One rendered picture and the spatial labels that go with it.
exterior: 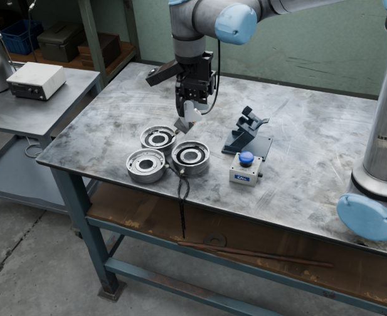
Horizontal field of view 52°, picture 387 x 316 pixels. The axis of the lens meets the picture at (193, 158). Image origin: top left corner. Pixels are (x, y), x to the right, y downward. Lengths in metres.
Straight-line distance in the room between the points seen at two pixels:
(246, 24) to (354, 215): 0.42
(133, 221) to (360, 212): 0.76
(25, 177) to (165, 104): 1.01
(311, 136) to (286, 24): 1.46
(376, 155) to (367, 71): 1.97
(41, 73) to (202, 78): 0.96
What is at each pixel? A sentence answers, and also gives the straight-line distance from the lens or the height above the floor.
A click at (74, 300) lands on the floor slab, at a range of 1.86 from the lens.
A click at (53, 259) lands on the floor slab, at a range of 2.01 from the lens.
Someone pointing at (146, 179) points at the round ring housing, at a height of 0.82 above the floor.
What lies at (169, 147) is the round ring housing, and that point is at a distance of 1.12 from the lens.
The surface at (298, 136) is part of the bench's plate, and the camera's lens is 1.22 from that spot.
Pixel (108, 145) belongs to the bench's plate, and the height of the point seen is 0.80.
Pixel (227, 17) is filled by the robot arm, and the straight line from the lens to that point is 0.79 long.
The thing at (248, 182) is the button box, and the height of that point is 0.81.
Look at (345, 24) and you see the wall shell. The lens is 2.56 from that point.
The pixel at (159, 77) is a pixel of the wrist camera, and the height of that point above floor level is 1.07.
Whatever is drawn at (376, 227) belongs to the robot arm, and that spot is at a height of 0.97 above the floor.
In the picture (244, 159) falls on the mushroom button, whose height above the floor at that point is 0.87.
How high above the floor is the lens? 1.56
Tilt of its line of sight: 43 degrees down
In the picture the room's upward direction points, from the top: 4 degrees counter-clockwise
